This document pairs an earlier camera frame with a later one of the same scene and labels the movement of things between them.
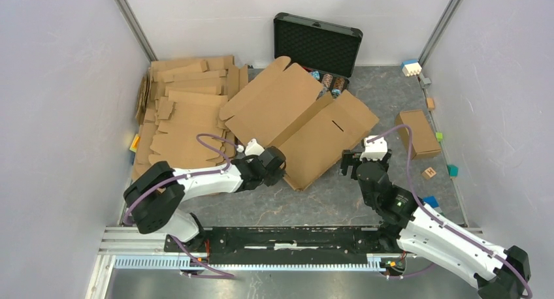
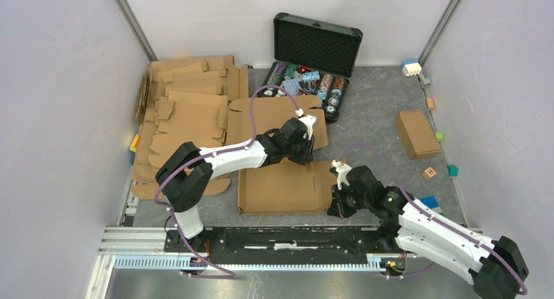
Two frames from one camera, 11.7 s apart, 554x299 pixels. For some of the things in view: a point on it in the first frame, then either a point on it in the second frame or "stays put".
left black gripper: (277, 175) to (307, 156)
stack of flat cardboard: (179, 100) stays put
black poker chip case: (329, 49) stays put
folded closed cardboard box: (424, 142) stays put
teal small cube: (453, 170) stays put
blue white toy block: (411, 67) stays put
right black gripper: (350, 158) to (337, 208)
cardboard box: (313, 130) to (281, 186)
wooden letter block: (428, 173) stays put
